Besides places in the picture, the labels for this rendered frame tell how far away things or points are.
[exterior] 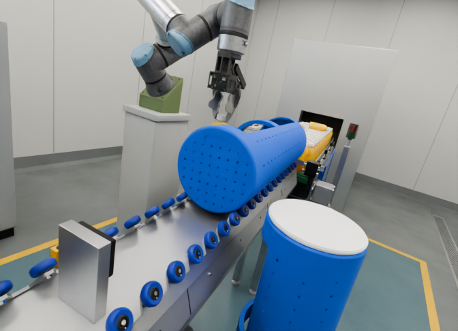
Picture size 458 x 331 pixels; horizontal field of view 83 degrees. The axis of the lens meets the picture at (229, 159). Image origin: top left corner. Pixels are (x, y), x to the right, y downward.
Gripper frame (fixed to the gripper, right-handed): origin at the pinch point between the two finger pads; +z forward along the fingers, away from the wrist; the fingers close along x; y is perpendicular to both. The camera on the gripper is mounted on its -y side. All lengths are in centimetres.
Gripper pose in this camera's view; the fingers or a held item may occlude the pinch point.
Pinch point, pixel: (222, 116)
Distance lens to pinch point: 90.4
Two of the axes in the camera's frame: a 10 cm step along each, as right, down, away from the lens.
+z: -1.8, 9.4, 2.8
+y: -4.3, 1.8, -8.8
